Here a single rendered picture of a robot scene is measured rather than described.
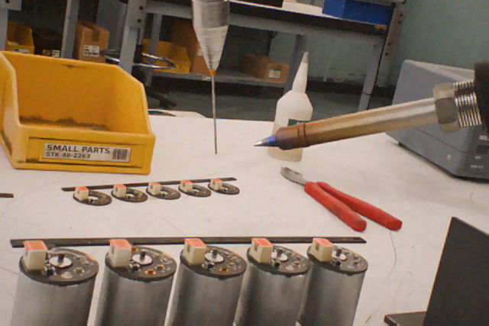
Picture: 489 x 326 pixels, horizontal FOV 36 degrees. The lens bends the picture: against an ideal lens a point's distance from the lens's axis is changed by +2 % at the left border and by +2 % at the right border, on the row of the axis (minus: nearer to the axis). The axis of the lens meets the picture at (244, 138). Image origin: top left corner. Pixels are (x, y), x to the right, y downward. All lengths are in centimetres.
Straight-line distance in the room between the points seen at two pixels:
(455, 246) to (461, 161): 37
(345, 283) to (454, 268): 11
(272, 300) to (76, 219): 20
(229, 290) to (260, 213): 26
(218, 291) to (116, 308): 4
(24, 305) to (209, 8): 11
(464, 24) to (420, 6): 49
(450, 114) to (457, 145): 53
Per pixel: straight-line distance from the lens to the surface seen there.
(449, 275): 39
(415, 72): 84
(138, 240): 28
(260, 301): 28
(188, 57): 492
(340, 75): 623
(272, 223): 51
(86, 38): 451
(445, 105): 23
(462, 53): 611
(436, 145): 79
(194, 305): 27
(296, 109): 67
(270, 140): 25
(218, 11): 21
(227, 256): 28
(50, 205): 48
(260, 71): 525
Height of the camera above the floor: 92
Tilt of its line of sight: 13 degrees down
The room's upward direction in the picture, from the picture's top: 12 degrees clockwise
